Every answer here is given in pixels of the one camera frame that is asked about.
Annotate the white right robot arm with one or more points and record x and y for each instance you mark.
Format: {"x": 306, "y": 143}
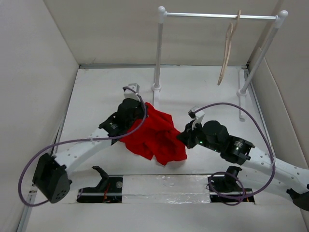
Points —
{"x": 249, "y": 165}

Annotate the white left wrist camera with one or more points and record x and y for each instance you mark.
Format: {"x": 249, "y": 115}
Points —
{"x": 131, "y": 91}

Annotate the red t shirt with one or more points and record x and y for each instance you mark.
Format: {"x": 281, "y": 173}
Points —
{"x": 157, "y": 138}

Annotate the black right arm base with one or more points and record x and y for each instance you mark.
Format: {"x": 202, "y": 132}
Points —
{"x": 225, "y": 184}

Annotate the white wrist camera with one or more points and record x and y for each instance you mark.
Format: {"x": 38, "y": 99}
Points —
{"x": 131, "y": 91}
{"x": 197, "y": 116}

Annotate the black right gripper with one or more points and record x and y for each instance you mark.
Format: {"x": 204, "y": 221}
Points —
{"x": 187, "y": 137}

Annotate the wooden clothes hanger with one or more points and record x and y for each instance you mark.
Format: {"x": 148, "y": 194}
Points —
{"x": 228, "y": 40}

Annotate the white clothes rack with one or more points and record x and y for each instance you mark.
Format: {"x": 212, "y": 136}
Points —
{"x": 242, "y": 93}

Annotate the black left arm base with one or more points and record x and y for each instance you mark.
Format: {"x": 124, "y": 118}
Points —
{"x": 108, "y": 190}

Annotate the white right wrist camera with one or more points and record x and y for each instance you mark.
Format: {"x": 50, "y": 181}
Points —
{"x": 197, "y": 116}

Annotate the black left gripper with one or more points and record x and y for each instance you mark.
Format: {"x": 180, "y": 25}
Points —
{"x": 141, "y": 107}

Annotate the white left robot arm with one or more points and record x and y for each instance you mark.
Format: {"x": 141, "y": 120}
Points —
{"x": 54, "y": 174}

